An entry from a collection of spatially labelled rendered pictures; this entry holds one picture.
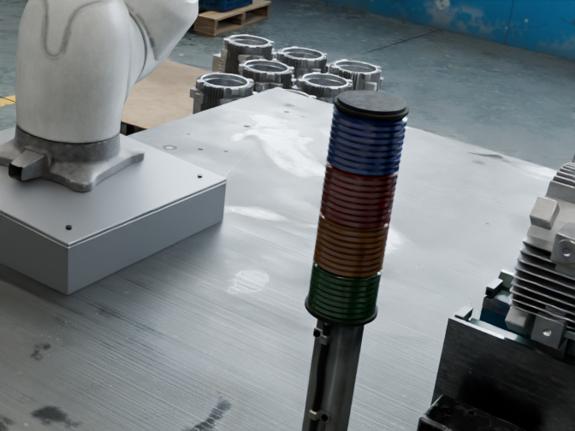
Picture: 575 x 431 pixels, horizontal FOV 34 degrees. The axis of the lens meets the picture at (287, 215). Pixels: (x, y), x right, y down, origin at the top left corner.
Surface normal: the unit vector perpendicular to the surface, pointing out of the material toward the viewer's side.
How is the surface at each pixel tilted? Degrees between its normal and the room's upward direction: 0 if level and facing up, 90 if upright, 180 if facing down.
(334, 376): 90
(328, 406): 90
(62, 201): 3
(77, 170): 17
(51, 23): 71
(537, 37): 90
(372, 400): 0
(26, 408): 0
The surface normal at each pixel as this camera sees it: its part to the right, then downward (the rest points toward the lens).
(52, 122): -0.15, 0.50
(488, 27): -0.54, 0.29
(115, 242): 0.83, 0.30
